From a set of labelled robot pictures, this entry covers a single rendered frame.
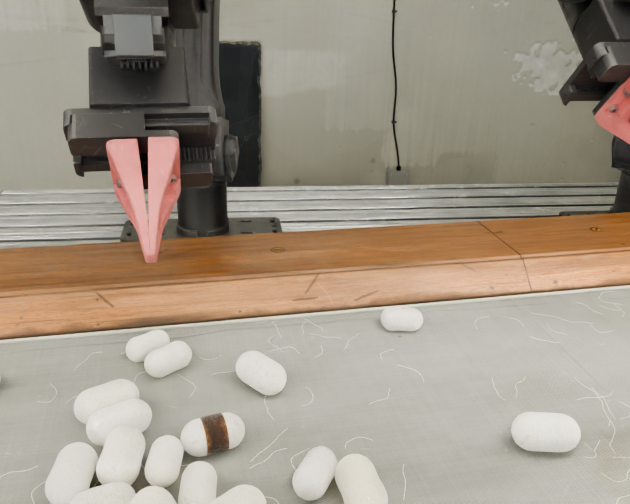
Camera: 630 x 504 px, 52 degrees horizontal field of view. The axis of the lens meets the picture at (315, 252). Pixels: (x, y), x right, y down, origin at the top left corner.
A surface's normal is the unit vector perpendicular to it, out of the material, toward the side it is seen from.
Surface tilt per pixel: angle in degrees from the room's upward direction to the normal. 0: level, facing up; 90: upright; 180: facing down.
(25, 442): 0
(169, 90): 41
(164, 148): 62
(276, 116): 90
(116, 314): 45
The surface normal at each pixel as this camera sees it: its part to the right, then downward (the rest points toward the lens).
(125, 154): 0.22, -0.07
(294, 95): 0.15, 0.40
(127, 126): 0.17, -0.44
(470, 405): 0.04, -0.92
